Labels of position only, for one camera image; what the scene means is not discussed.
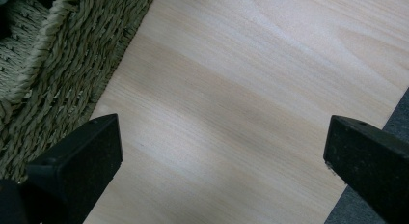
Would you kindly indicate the woven seagrass basket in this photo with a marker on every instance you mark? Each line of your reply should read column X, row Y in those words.
column 64, row 63

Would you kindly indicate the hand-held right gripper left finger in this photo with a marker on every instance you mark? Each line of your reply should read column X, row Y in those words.
column 80, row 159

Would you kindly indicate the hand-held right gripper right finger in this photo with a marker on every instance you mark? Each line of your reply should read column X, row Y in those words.
column 369, row 162

